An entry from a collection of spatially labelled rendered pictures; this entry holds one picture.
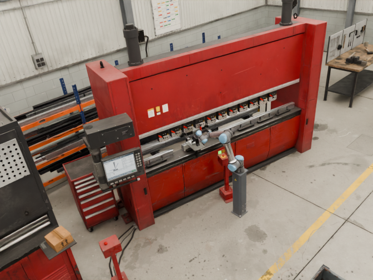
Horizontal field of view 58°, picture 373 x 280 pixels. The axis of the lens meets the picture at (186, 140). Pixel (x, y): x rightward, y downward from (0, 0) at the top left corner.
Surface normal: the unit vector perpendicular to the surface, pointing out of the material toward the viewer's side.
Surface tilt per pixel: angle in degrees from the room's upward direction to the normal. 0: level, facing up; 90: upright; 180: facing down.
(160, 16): 90
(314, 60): 90
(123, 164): 90
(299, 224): 0
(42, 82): 90
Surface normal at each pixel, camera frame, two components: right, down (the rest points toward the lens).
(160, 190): 0.51, 0.41
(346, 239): -0.08, -0.85
